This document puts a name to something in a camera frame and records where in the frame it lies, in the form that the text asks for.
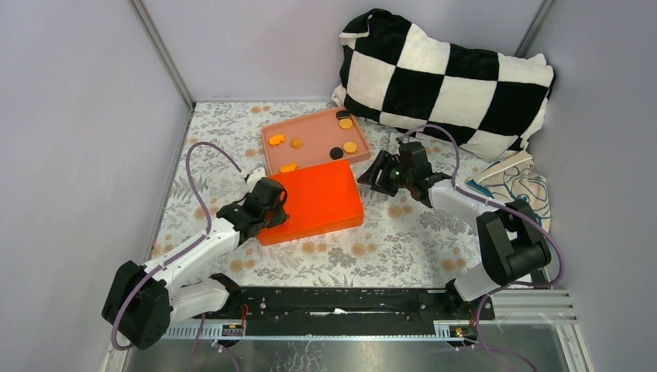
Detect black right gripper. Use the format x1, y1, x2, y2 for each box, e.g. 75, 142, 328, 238
357, 150, 414, 198

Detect orange box lid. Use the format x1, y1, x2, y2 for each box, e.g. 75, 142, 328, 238
270, 160, 364, 223

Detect pink cookie tray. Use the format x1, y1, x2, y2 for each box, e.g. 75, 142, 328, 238
261, 107, 371, 174

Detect orange cookie box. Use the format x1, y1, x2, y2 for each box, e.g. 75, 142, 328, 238
256, 214, 364, 246

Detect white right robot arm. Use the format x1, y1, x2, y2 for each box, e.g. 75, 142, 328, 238
357, 142, 552, 319

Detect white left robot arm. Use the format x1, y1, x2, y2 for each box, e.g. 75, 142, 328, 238
101, 177, 288, 350

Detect yellow round biscuit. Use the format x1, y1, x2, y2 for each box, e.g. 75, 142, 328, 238
339, 118, 353, 130
342, 141, 358, 154

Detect orange fish cookie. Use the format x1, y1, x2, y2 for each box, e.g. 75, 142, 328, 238
268, 134, 285, 146
280, 163, 298, 174

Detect swirl butter cookie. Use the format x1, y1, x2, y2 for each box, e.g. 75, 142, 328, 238
290, 137, 303, 149

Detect black white checkered pillow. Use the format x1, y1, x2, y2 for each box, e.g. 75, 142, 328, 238
332, 9, 556, 161

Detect beige blue printed cloth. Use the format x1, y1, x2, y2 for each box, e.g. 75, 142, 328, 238
466, 151, 552, 232

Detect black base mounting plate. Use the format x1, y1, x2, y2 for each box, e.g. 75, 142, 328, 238
206, 286, 495, 338

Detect aluminium frame rail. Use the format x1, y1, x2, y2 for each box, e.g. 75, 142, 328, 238
102, 281, 590, 371

